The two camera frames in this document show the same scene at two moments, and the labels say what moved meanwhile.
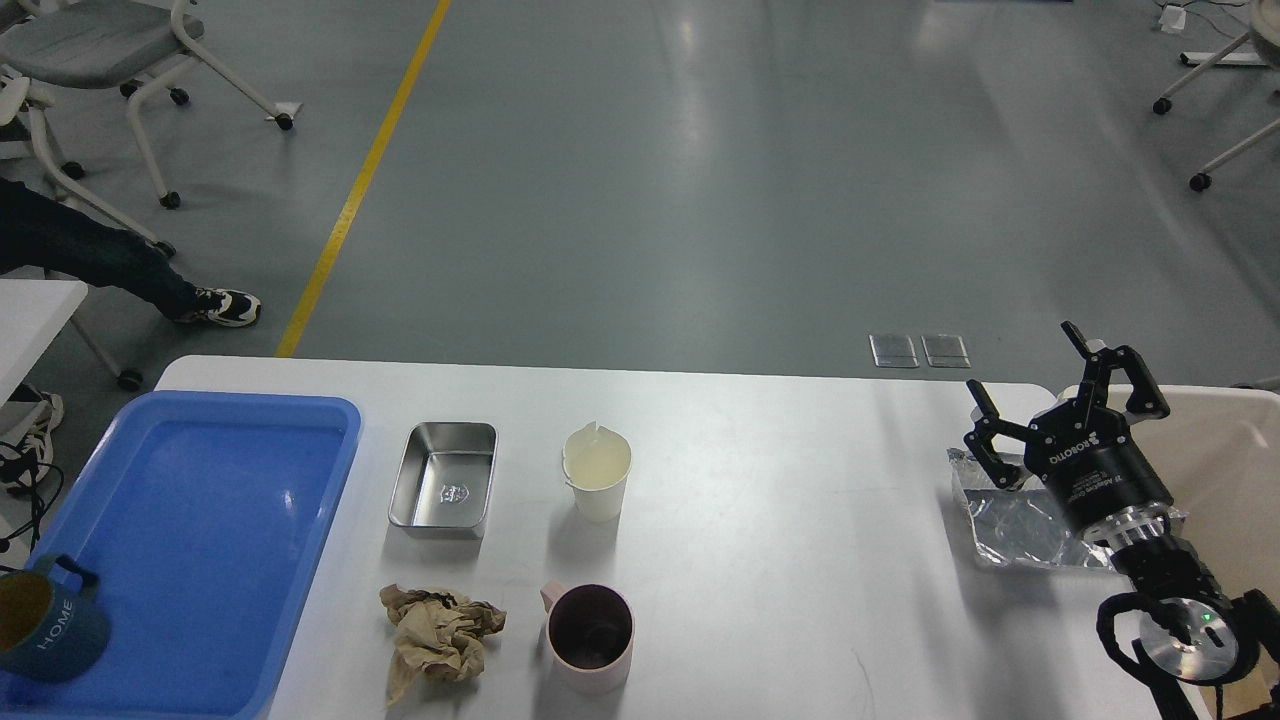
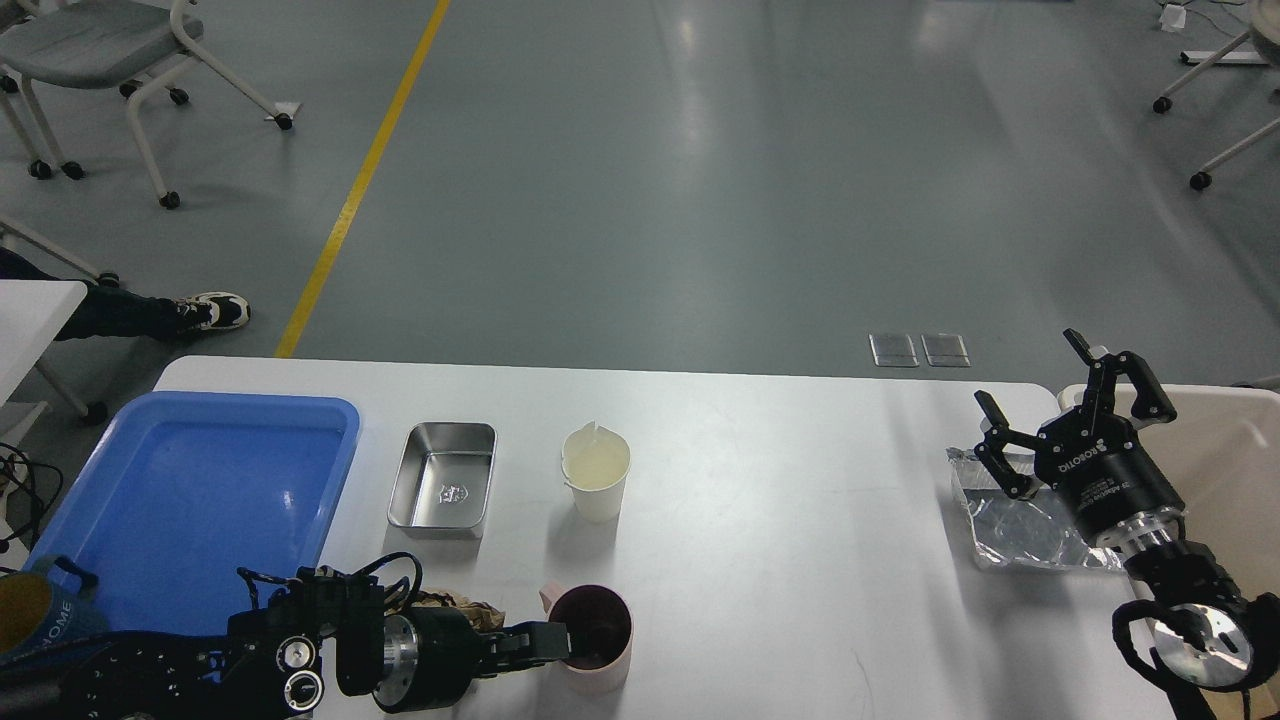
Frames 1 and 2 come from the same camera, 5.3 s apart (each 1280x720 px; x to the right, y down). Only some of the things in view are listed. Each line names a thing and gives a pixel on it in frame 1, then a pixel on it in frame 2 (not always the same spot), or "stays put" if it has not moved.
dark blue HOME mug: (53, 625) stays put
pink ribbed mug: (589, 634) stays put
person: (42, 231) → (112, 313)
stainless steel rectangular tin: (445, 476) stays put
